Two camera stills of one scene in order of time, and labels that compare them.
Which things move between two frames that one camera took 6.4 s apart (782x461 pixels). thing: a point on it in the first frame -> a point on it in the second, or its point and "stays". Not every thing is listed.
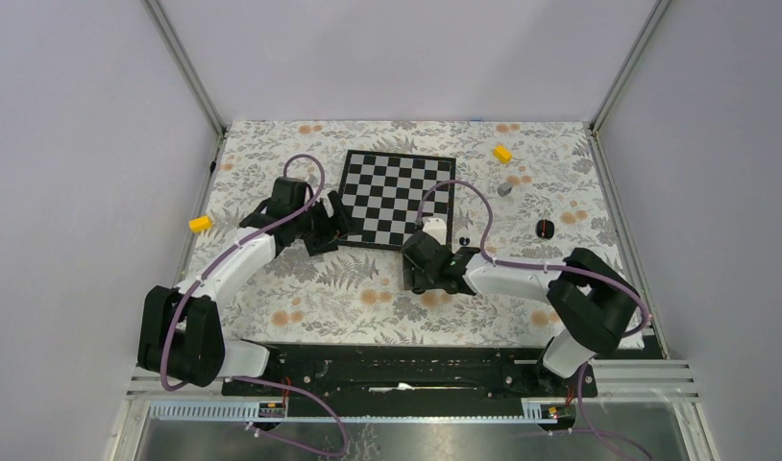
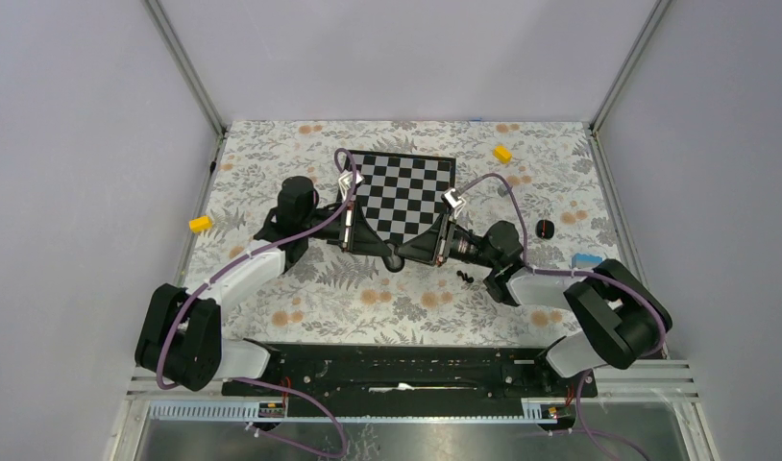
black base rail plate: (408, 379) stays
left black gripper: (333, 227) -> (360, 237)
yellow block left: (201, 223) stays
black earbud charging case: (545, 229) stays
